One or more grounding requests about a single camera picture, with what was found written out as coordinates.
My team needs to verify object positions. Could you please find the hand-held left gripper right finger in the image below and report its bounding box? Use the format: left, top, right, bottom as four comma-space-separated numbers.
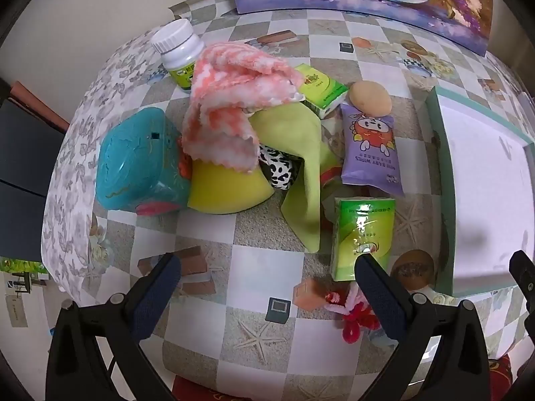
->
354, 254, 492, 401

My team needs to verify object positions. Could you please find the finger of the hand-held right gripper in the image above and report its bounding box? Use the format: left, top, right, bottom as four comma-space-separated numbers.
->
509, 250, 535, 330

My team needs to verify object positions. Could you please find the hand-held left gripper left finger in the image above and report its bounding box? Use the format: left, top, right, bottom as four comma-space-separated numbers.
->
45, 253, 182, 401

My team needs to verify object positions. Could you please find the green tissue pack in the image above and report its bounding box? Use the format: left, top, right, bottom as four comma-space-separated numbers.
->
329, 197, 396, 281

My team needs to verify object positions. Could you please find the white box with teal rim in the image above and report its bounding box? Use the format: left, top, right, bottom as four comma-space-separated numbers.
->
424, 86, 535, 298

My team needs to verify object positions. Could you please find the light green cloth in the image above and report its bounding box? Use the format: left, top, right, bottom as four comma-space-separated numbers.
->
248, 102, 339, 254

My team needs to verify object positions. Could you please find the green tissue pack fruit logo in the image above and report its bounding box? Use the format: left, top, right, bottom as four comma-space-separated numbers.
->
293, 63, 349, 120

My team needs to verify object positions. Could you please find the pink and white fluffy towel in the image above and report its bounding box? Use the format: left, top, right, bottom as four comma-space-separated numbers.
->
181, 42, 304, 175

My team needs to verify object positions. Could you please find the red pink pipe cleaner flower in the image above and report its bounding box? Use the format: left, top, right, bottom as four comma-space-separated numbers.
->
324, 282, 398, 344

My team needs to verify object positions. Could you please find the checked printed tablecloth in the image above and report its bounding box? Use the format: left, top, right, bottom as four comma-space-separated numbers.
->
81, 0, 535, 401

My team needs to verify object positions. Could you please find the yellow sponge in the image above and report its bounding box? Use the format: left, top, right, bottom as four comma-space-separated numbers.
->
187, 159, 276, 216

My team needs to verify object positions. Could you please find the teal plastic box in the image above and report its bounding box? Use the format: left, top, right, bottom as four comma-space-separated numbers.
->
95, 107, 194, 217

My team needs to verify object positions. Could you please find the purple baby wipes pack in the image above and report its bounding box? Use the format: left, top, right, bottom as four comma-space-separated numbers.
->
339, 102, 405, 196

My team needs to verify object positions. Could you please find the grey floral cloth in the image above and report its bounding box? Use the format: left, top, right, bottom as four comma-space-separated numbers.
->
40, 29, 168, 305

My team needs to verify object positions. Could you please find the dark cabinet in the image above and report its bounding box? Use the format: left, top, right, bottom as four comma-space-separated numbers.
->
0, 79, 70, 264

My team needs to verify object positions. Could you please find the beige oval sponge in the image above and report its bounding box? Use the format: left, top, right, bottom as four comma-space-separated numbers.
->
349, 81, 394, 118

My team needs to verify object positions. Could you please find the white bottle with green label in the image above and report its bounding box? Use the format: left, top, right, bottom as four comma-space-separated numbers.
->
150, 19, 205, 93

